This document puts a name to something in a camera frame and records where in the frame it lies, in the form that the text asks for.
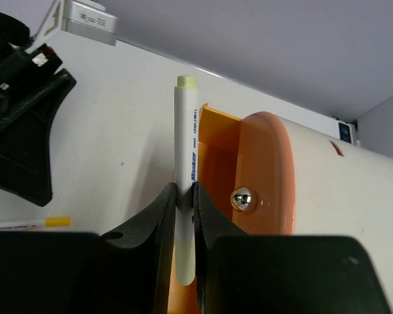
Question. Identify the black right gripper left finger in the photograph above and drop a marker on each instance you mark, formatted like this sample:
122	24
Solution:
126	270

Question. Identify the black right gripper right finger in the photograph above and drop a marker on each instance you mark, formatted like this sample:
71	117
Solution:
241	273

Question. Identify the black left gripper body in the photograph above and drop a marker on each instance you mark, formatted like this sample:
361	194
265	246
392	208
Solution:
31	81

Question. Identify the blue label sticker left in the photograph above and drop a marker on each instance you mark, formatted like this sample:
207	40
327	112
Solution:
345	133

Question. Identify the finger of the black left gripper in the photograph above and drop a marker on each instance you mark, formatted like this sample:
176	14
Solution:
25	142

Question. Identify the white pen yellow cap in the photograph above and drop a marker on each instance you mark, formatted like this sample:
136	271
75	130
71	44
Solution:
186	127

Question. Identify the beige orange round organizer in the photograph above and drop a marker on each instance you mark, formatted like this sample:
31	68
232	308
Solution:
271	176

